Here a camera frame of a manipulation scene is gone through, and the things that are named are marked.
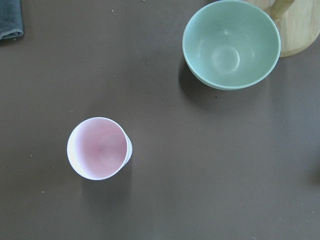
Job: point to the pink plastic cup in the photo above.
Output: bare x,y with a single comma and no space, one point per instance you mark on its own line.
98,148

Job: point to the green bowl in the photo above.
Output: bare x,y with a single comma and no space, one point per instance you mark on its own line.
231,45

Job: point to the wooden stand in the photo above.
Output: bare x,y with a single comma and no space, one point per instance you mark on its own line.
298,22

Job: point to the grey folded cloth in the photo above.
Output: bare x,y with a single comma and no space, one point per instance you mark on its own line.
11,19

